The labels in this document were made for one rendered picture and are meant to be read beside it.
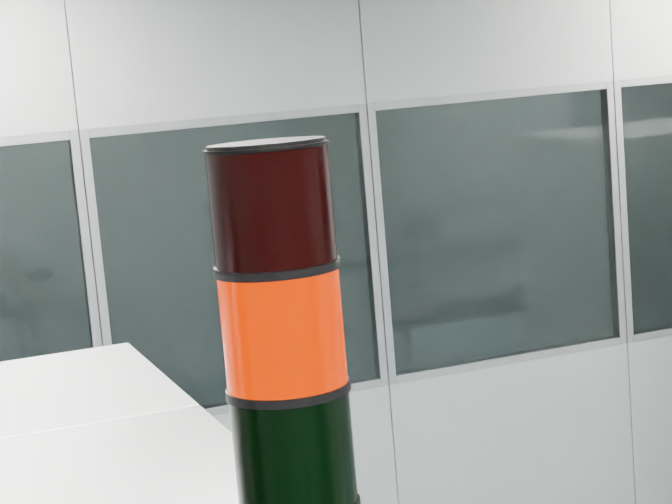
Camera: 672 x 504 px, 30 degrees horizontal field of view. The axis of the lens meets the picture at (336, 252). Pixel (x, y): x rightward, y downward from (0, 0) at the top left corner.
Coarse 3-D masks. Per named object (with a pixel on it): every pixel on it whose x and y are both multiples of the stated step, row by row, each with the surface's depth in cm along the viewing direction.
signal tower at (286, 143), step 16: (224, 144) 50; (240, 144) 49; (256, 144) 48; (272, 144) 47; (288, 144) 47; (304, 144) 48; (320, 144) 48; (224, 272) 48; (272, 272) 47; (288, 272) 48; (304, 272) 48; (320, 272) 48; (240, 400) 49; (256, 400) 48; (272, 400) 48; (288, 400) 48; (304, 400) 48; (320, 400) 49
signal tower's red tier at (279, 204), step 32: (224, 160) 48; (256, 160) 47; (288, 160) 47; (320, 160) 48; (224, 192) 48; (256, 192) 47; (288, 192) 47; (320, 192) 48; (224, 224) 48; (256, 224) 47; (288, 224) 47; (320, 224) 48; (224, 256) 48; (256, 256) 48; (288, 256) 48; (320, 256) 48
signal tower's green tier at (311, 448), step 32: (256, 416) 49; (288, 416) 48; (320, 416) 49; (256, 448) 49; (288, 448) 49; (320, 448) 49; (352, 448) 51; (256, 480) 49; (288, 480) 49; (320, 480) 49; (352, 480) 50
